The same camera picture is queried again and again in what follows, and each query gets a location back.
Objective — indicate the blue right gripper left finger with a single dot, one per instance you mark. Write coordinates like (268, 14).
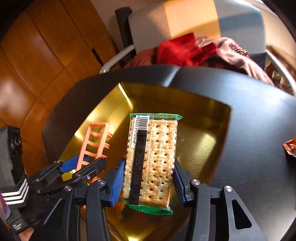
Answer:
(113, 184)

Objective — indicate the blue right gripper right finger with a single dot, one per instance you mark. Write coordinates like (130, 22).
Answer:
(182, 181)

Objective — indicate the crumpled snack bag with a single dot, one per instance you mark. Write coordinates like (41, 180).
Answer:
(290, 147)

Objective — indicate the red gold tin box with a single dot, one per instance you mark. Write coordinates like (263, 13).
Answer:
(197, 142)

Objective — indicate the orange plastic rack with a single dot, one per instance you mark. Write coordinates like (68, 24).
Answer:
(94, 143)

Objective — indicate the red cloth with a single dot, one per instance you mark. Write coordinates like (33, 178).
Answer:
(183, 51)

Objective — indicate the grey and yellow armchair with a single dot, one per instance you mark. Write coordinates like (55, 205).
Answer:
(256, 30)

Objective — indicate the soda cracker pack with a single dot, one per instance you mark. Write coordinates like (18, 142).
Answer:
(150, 162)

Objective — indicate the pink garment with beads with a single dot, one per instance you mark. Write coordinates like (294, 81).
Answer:
(235, 56)

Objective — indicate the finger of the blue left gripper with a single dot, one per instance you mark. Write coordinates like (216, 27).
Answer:
(69, 164)
(86, 174)

